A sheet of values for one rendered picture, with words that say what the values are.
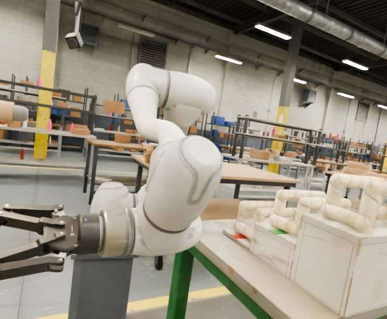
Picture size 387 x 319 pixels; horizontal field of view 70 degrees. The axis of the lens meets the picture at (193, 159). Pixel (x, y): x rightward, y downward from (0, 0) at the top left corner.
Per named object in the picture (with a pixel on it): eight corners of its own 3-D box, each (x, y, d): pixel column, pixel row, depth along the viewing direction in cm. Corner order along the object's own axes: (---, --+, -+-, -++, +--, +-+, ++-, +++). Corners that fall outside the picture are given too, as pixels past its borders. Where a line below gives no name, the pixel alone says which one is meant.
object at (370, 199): (366, 235, 57) (375, 190, 56) (351, 229, 60) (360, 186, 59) (375, 234, 58) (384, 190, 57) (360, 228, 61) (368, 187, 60)
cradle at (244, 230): (251, 242, 86) (253, 232, 86) (230, 228, 96) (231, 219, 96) (260, 242, 88) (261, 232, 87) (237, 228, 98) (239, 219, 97)
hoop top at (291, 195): (280, 202, 79) (282, 191, 78) (272, 199, 81) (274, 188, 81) (327, 202, 88) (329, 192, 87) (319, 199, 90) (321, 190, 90)
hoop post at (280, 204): (276, 228, 79) (282, 196, 78) (268, 224, 82) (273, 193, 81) (284, 228, 81) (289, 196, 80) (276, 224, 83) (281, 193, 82)
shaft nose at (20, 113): (12, 123, 43) (11, 117, 41) (14, 108, 44) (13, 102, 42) (27, 124, 44) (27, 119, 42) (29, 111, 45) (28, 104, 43)
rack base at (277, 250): (290, 281, 69) (297, 245, 68) (248, 251, 83) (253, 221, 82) (356, 269, 82) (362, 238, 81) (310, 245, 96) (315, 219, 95)
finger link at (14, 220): (63, 226, 49) (66, 220, 50) (-5, 211, 47) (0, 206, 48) (61, 240, 51) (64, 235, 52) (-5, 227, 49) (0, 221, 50)
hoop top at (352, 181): (337, 188, 64) (339, 174, 63) (325, 185, 66) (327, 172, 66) (387, 190, 73) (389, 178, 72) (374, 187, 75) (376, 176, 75)
